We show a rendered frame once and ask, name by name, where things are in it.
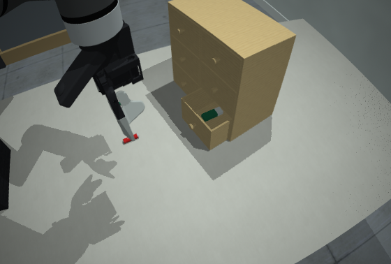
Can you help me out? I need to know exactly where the brown wooden drawer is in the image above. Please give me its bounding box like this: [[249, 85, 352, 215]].
[[201, 29, 242, 90], [173, 61, 199, 94], [181, 88, 233, 150], [170, 6, 200, 56], [172, 35, 200, 83], [201, 61, 237, 117]]

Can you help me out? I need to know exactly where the tan chest of drawers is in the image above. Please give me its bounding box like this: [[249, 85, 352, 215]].
[[168, 0, 296, 142]]

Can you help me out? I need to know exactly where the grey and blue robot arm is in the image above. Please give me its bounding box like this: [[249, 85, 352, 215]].
[[0, 0, 123, 108]]

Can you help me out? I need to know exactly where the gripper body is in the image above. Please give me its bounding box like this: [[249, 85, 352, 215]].
[[79, 21, 144, 95]]

